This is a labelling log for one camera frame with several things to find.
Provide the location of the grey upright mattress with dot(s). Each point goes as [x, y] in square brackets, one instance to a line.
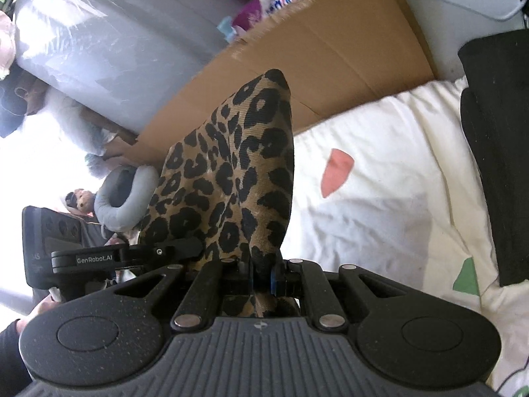
[124, 41]

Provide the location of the brown teddy bear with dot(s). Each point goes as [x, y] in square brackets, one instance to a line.
[84, 202]

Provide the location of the folded black clothes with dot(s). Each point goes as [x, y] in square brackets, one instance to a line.
[504, 153]

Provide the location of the cream bear printed blanket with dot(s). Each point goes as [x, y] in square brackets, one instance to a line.
[392, 215]

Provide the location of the flat brown cardboard sheet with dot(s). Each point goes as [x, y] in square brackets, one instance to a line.
[330, 49]

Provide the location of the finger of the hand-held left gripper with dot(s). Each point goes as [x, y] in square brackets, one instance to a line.
[165, 251]

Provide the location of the person's left hand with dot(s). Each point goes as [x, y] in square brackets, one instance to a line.
[39, 312]

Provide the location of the light blue detergent bottle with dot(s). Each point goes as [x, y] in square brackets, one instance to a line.
[226, 27]

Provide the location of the leopard print garment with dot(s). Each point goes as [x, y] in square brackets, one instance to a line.
[231, 165]

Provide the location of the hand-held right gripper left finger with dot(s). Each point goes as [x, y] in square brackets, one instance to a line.
[244, 277]

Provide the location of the person's left forearm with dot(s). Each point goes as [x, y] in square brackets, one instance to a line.
[10, 355]

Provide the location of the grey neck pillow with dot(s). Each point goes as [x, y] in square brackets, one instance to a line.
[111, 211]

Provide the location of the purple and white packet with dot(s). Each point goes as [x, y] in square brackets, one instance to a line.
[248, 14]

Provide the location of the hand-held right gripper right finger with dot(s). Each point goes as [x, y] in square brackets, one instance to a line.
[273, 283]

